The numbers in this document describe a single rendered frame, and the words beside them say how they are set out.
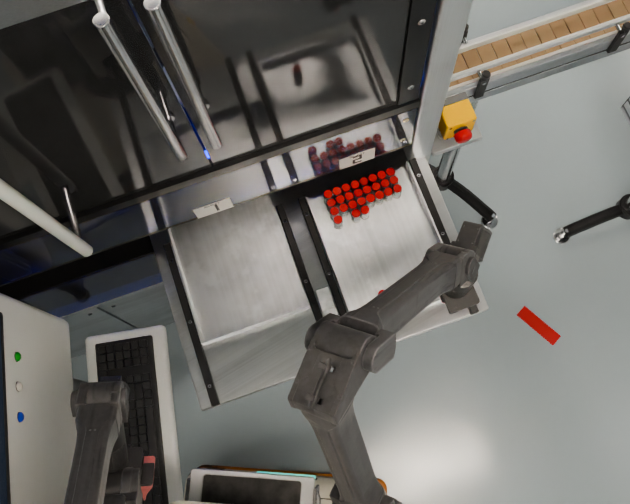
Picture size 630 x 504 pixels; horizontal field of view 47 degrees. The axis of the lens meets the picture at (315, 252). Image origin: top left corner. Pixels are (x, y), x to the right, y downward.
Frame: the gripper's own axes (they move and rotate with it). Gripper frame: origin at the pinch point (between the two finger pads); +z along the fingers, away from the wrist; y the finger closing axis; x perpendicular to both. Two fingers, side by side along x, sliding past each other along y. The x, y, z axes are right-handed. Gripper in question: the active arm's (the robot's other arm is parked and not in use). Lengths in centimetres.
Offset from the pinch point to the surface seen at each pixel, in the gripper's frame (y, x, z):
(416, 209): 23.7, -3.3, 14.1
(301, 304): 11.6, 30.4, 13.9
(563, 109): 65, -87, 103
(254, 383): -1.8, 46.6, 14.0
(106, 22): 31, 39, -81
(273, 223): 32.6, 30.1, 13.9
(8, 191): 30, 65, -52
